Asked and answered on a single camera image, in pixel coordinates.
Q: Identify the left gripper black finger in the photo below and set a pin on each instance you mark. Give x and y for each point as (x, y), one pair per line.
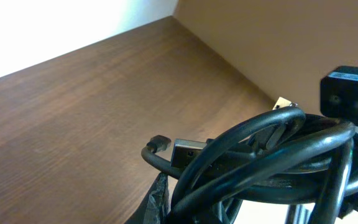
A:
(153, 208)

